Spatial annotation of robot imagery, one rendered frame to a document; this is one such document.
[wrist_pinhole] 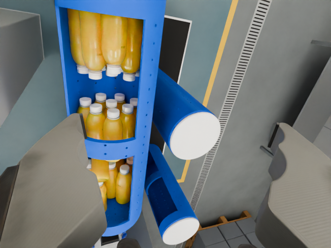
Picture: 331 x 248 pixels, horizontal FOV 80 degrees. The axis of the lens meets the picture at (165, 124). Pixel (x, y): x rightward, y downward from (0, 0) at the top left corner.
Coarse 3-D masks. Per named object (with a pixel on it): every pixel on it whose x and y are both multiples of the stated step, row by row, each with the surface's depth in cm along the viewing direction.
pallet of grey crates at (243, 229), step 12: (240, 216) 391; (204, 228) 337; (216, 228) 342; (228, 228) 346; (240, 228) 352; (252, 228) 355; (192, 240) 348; (204, 240) 320; (216, 240) 323; (228, 240) 327; (240, 240) 331; (252, 240) 334
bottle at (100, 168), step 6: (96, 162) 78; (102, 162) 78; (108, 162) 81; (96, 168) 77; (102, 168) 77; (108, 168) 80; (96, 174) 76; (102, 174) 76; (108, 174) 78; (102, 180) 80
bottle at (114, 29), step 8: (104, 16) 49; (112, 16) 49; (120, 16) 49; (104, 24) 50; (112, 24) 49; (120, 24) 50; (104, 32) 51; (112, 32) 50; (120, 32) 51; (104, 40) 52; (112, 40) 51; (120, 40) 52; (104, 48) 52; (112, 48) 52; (120, 48) 53; (104, 56) 54; (112, 56) 53; (120, 56) 54; (112, 64) 56; (120, 64) 58
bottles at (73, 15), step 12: (72, 12) 54; (72, 24) 56; (72, 36) 57; (72, 48) 59; (84, 72) 64; (96, 96) 74; (120, 96) 76; (84, 108) 69; (108, 108) 71; (120, 108) 77; (84, 120) 70; (132, 156) 90; (108, 180) 85; (108, 192) 89
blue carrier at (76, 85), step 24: (72, 0) 43; (96, 0) 42; (120, 0) 43; (144, 0) 45; (144, 24) 48; (144, 48) 51; (72, 72) 65; (144, 72) 54; (72, 96) 68; (144, 96) 58; (144, 120) 63; (96, 144) 59; (120, 144) 61; (144, 144) 69; (144, 168) 77; (120, 216) 89
